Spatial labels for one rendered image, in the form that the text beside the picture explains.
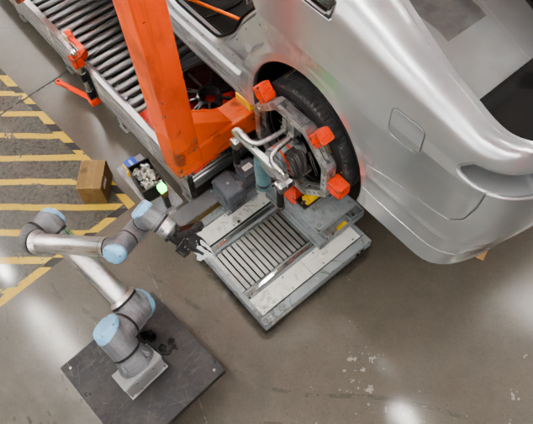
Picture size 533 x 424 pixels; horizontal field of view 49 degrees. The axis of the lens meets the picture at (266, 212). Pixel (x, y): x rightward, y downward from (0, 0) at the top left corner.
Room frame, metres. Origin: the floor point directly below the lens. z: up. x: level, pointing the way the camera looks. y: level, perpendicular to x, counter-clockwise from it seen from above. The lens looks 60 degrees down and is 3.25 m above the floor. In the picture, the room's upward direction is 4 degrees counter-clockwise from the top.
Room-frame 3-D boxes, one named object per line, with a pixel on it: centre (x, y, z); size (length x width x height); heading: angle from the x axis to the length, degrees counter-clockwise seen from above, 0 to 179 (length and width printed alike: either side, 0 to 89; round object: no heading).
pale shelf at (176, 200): (1.89, 0.66, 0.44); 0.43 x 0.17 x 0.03; 36
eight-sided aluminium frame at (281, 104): (1.77, -0.16, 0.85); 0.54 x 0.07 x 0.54; 36
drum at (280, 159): (1.73, -0.10, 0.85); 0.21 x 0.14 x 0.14; 126
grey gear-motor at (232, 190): (1.96, 0.10, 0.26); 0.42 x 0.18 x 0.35; 126
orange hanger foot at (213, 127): (2.16, 0.17, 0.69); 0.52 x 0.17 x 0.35; 126
